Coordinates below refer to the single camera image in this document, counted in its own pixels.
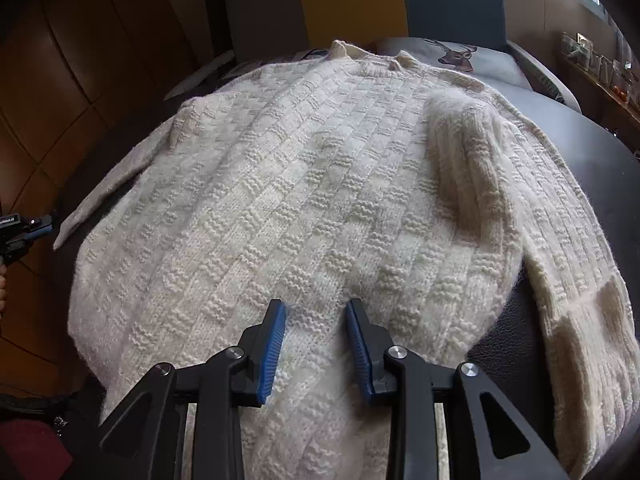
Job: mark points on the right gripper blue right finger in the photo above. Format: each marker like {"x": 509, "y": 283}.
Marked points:
{"x": 391, "y": 376}

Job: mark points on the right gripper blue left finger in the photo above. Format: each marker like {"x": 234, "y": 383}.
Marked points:
{"x": 238, "y": 377}

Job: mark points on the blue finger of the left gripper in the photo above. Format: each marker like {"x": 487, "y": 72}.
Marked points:
{"x": 41, "y": 226}

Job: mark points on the cream knitted sweater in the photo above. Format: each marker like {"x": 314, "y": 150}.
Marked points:
{"x": 330, "y": 239}

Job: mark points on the person left hand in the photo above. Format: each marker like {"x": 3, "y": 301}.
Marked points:
{"x": 2, "y": 288}

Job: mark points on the blue triangle pattern cushion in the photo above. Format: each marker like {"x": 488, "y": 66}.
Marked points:
{"x": 248, "y": 66}

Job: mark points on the grey yellow blue armchair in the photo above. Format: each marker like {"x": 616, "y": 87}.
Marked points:
{"x": 267, "y": 28}

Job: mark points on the wooden side table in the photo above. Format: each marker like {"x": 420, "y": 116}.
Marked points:
{"x": 598, "y": 101}

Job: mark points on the deer print cushion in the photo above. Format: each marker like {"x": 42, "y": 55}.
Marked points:
{"x": 479, "y": 62}

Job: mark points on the jar with oranges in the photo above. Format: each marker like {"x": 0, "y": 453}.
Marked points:
{"x": 621, "y": 84}

